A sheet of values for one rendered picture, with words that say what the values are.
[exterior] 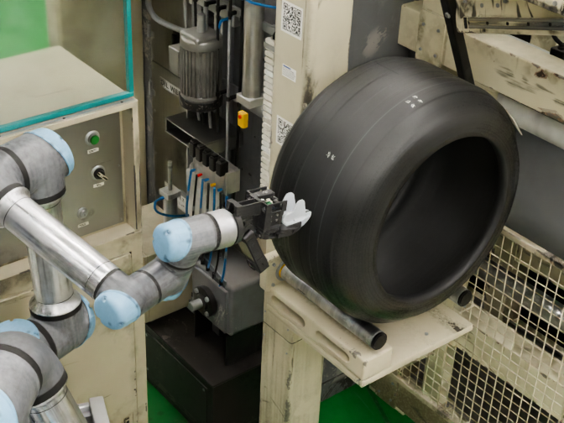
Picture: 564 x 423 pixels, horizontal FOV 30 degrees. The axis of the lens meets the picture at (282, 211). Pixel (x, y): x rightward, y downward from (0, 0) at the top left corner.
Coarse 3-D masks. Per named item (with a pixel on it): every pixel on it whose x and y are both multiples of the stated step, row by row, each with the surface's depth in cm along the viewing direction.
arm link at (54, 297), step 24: (24, 144) 212; (48, 144) 215; (24, 168) 210; (48, 168) 214; (72, 168) 221; (48, 192) 217; (48, 264) 226; (48, 288) 229; (72, 288) 234; (48, 312) 230; (72, 312) 232; (72, 336) 235
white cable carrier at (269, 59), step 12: (264, 72) 252; (264, 84) 254; (264, 96) 255; (264, 108) 257; (264, 120) 258; (264, 132) 260; (264, 144) 262; (264, 156) 263; (264, 168) 265; (264, 180) 267
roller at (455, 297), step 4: (460, 288) 252; (464, 288) 252; (456, 292) 252; (460, 292) 251; (464, 292) 251; (468, 292) 251; (452, 296) 252; (456, 296) 251; (460, 296) 251; (464, 296) 251; (468, 296) 252; (452, 300) 253; (456, 300) 252; (460, 300) 251; (464, 300) 252; (468, 300) 253; (460, 304) 252; (464, 304) 252
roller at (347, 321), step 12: (288, 276) 255; (300, 288) 252; (312, 300) 250; (324, 300) 247; (336, 312) 244; (348, 324) 241; (360, 324) 239; (372, 324) 239; (360, 336) 238; (372, 336) 236; (384, 336) 237
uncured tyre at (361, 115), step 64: (384, 64) 227; (320, 128) 219; (384, 128) 212; (448, 128) 216; (512, 128) 234; (320, 192) 216; (384, 192) 212; (448, 192) 261; (512, 192) 242; (320, 256) 219; (384, 256) 262; (448, 256) 256; (384, 320) 235
